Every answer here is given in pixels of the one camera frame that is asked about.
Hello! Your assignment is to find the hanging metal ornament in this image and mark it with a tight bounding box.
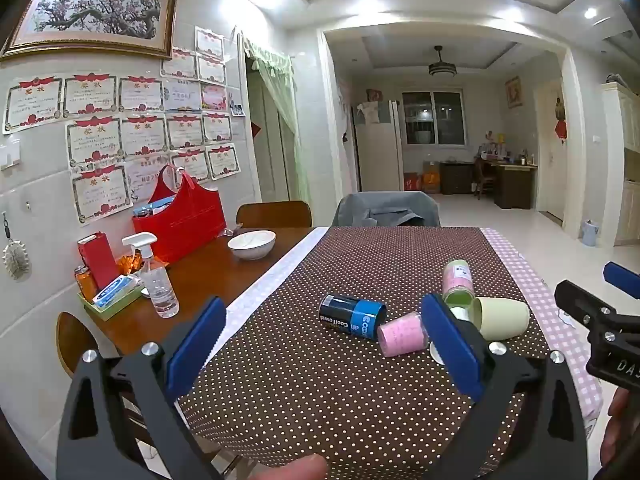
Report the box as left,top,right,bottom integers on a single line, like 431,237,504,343
1,212,30,278

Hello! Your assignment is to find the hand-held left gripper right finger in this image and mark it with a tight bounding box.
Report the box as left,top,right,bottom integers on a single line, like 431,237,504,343
421,294,588,480

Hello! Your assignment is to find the pale green cup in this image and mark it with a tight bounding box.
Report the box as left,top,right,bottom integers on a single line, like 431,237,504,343
472,296,531,345

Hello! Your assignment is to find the red hanging door decoration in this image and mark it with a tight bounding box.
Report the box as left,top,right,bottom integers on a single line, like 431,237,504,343
554,95,569,146

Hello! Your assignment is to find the red felt bag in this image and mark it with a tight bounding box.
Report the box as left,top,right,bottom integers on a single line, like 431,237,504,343
132,164,227,265

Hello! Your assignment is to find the green lace curtain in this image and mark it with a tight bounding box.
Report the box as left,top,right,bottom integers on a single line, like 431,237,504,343
242,35,313,201

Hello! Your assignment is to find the white bowl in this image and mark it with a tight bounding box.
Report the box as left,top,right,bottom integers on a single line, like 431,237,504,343
227,230,277,261

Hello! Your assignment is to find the pink checked tablecloth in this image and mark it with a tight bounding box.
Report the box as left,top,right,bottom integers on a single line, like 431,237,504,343
480,228,603,441

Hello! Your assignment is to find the white wall switch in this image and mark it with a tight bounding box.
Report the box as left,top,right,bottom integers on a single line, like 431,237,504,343
0,142,22,170

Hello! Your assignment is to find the dark wooden desk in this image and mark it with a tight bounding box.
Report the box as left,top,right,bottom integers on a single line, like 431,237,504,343
475,157,538,210

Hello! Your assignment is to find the clear spray bottle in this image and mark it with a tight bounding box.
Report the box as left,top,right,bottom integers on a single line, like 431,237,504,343
121,232,180,318

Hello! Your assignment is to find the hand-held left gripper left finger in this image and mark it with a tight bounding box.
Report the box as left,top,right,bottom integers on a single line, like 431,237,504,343
56,296,227,480

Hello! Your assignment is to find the blue and black can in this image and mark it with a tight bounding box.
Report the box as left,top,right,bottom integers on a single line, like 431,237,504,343
319,294,387,343

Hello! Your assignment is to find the group of award certificates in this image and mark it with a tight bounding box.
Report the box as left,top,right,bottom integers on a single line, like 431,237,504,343
2,25,246,226

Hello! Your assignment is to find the ceiling fan lamp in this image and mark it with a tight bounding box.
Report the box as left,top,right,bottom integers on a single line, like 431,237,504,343
427,46,457,78

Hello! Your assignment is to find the white refrigerator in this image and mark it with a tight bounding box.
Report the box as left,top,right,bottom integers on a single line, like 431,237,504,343
352,100,403,193

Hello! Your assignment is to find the cream cabinet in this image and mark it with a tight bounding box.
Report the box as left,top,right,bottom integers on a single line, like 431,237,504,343
602,82,640,246

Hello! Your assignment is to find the cardboard box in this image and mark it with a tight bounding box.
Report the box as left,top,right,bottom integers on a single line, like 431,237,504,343
422,161,442,194

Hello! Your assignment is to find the person's left hand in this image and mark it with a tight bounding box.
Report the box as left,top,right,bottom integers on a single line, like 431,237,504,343
248,455,329,480

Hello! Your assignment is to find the green tray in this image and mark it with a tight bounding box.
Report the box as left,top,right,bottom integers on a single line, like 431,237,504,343
77,275,146,322

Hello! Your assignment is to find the framed blossom painting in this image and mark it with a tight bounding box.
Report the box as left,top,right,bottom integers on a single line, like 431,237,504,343
0,0,181,61

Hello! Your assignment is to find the orange jar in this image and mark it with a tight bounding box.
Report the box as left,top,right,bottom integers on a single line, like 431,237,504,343
74,265,98,302

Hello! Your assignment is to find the pink and green cup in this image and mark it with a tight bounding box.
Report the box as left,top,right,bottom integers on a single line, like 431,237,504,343
441,259,476,308

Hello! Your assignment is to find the red carton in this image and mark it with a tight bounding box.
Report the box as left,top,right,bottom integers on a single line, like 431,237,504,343
77,232,121,291

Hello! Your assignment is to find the person's right hand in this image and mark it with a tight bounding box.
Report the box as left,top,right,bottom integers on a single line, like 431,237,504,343
600,387,640,468

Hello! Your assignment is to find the wooden dining table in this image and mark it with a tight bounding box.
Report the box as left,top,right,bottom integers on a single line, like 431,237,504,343
82,227,321,361

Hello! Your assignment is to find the window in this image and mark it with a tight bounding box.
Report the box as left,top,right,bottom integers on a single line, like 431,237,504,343
401,91,463,146

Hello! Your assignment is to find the brown dotted tablecloth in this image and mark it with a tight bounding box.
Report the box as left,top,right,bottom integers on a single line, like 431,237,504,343
177,226,551,480

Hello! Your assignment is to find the white patterned cloth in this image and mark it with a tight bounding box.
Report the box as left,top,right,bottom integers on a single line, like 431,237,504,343
225,227,331,318

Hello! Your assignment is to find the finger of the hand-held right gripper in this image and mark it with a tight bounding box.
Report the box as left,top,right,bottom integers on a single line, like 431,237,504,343
554,280,626,334
603,261,640,301

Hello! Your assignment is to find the grey jacket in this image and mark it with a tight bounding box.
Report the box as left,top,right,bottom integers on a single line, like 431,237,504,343
332,191,441,228

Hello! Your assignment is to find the blue and white box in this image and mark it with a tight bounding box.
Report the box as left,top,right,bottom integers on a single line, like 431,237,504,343
92,276,138,308

